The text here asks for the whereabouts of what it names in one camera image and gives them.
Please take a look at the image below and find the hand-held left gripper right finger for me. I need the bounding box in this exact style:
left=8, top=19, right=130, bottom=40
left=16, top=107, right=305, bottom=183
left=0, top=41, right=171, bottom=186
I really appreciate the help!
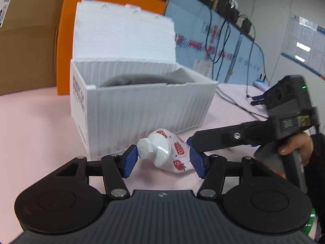
left=188, top=148, right=280, bottom=199

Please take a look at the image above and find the white corrugated plastic box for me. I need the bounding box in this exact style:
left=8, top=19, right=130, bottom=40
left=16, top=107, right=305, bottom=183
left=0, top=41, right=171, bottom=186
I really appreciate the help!
left=70, top=0, right=219, bottom=158

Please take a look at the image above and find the strawberry print toothpaste tube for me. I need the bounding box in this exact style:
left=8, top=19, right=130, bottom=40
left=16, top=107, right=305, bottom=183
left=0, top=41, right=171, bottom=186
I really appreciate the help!
left=137, top=128, right=193, bottom=174

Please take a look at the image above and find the white power strip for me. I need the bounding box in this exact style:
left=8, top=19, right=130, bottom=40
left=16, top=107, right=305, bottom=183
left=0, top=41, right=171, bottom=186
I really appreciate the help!
left=254, top=74, right=270, bottom=90

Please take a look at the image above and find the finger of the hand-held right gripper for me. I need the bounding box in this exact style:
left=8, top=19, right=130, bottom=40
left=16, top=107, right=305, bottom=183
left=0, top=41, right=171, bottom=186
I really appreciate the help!
left=187, top=121, right=276, bottom=153

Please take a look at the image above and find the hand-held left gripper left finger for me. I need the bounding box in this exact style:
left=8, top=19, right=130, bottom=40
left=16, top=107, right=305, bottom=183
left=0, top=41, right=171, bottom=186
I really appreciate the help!
left=48, top=144, right=139, bottom=199

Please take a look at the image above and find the orange cardboard box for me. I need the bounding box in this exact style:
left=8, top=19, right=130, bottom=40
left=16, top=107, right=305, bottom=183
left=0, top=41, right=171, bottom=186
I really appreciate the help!
left=56, top=0, right=174, bottom=96

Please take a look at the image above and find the light blue cardboard box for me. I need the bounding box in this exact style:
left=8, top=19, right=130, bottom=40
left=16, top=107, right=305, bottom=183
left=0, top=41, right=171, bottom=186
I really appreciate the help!
left=164, top=0, right=266, bottom=85

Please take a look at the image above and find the brown cardboard box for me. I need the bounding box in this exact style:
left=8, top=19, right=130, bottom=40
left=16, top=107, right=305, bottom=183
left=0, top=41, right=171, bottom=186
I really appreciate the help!
left=0, top=0, right=70, bottom=96

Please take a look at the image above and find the pink desktop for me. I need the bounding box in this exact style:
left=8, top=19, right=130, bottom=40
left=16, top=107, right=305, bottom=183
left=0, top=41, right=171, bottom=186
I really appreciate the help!
left=0, top=83, right=323, bottom=242

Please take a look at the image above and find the black cable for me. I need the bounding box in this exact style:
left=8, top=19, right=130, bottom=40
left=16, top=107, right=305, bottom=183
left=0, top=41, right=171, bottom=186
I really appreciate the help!
left=245, top=34, right=256, bottom=98
left=216, top=90, right=268, bottom=121
left=223, top=22, right=233, bottom=84
left=204, top=4, right=231, bottom=64

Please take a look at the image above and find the person's right hand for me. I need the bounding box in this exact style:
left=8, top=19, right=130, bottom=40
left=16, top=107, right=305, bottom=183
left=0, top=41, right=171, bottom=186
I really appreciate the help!
left=277, top=132, right=313, bottom=167

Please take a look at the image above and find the grey cloth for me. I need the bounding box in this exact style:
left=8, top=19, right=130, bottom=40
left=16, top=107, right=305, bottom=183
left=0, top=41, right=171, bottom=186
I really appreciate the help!
left=100, top=65, right=201, bottom=88

